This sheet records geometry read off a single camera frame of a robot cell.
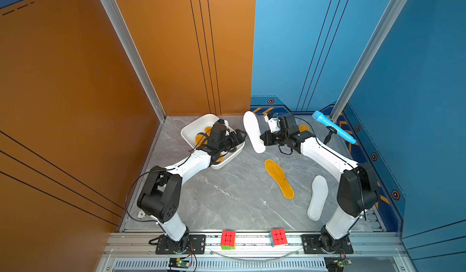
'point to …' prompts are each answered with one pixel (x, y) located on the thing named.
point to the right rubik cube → (278, 237)
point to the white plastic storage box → (190, 132)
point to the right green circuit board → (336, 265)
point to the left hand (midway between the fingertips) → (244, 133)
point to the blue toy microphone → (336, 128)
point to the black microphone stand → (332, 130)
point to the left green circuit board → (178, 263)
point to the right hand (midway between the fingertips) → (262, 136)
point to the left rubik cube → (228, 240)
